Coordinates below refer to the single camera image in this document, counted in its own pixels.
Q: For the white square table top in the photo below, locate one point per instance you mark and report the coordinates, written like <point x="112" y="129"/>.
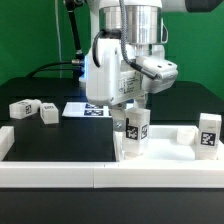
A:
<point x="166" y="142"/>

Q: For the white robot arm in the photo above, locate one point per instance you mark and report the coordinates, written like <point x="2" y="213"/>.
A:
<point x="127" y="59"/>

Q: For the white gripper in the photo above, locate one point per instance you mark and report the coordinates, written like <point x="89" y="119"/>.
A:
<point x="115" y="82"/>

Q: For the white U-shaped obstacle fence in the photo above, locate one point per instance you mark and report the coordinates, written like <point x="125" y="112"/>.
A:
<point x="124" y="174"/>

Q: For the white sheet with markers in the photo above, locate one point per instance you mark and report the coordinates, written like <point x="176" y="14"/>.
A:
<point x="84" y="109"/>

